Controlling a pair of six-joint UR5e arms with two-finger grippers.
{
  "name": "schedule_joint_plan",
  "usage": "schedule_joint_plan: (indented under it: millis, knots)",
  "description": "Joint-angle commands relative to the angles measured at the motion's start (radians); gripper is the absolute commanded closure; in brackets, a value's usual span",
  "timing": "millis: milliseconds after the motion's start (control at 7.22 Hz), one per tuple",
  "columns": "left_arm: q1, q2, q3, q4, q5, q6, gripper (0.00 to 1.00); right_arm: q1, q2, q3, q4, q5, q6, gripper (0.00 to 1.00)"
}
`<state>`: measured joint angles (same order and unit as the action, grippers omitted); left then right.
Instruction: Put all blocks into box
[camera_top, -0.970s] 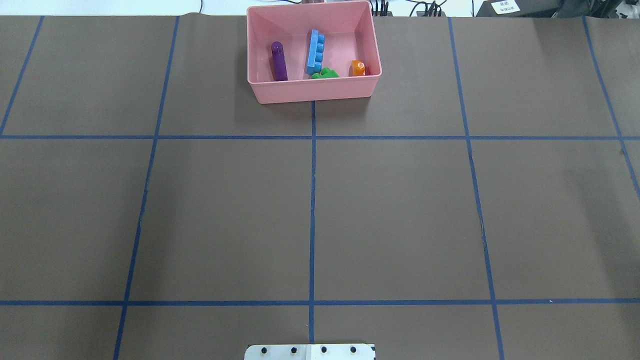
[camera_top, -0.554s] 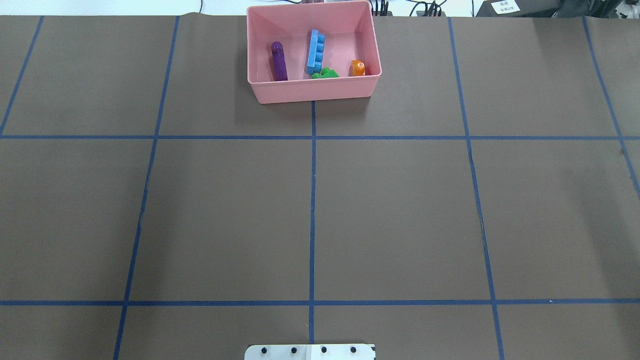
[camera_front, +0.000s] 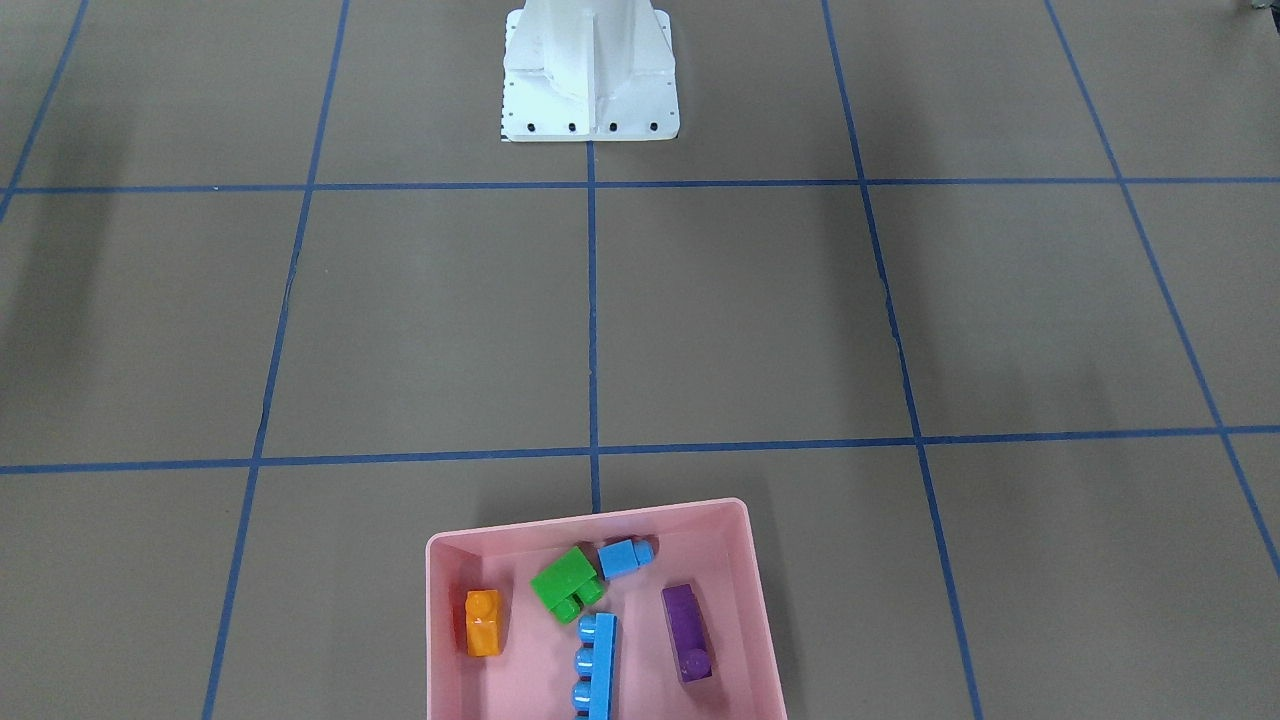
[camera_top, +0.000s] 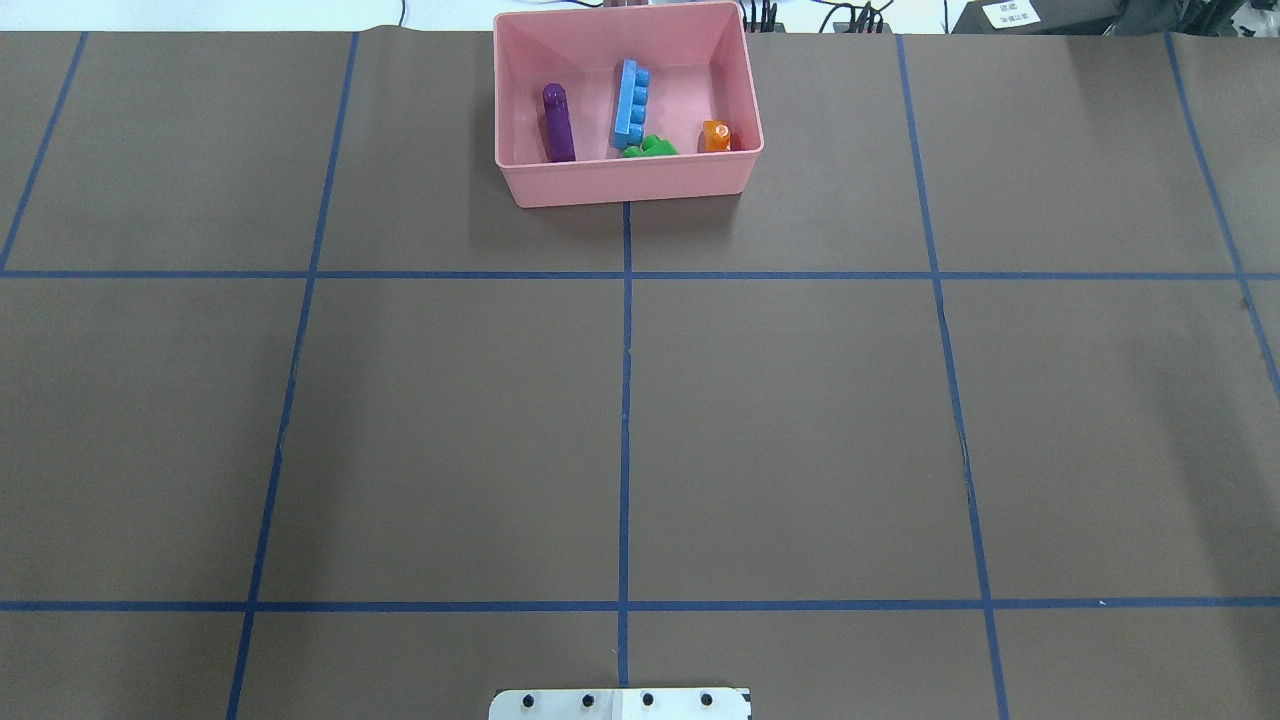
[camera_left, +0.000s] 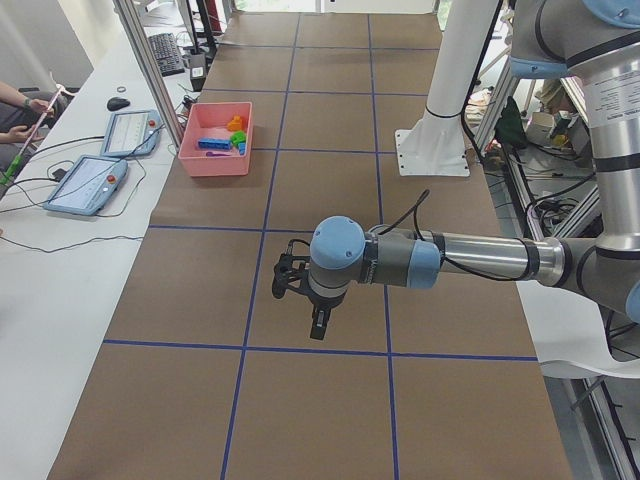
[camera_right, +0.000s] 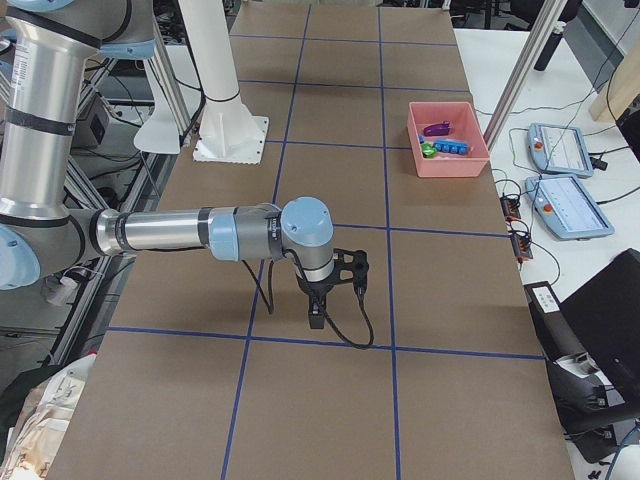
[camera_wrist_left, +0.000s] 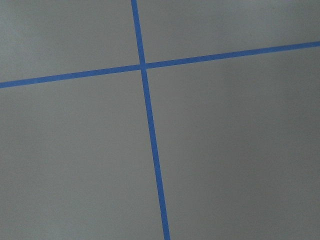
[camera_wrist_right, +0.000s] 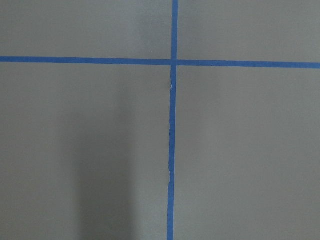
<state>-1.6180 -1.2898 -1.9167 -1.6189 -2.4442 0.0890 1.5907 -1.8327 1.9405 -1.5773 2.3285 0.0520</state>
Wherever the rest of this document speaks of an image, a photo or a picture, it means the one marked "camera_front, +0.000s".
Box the green toy block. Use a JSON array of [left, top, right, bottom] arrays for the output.
[[529, 546, 605, 624]]

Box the purple toy block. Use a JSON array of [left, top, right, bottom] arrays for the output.
[[660, 584, 714, 685]]

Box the long blue toy block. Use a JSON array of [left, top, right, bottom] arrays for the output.
[[572, 612, 618, 719]]

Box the pink plastic box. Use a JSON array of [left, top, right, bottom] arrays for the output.
[[424, 498, 788, 719]]

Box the small blue toy block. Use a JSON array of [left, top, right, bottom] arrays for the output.
[[596, 538, 655, 582]]

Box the orange toy block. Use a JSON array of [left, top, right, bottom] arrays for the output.
[[463, 589, 503, 659]]

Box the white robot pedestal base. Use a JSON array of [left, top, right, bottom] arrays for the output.
[[500, 1, 681, 143]]

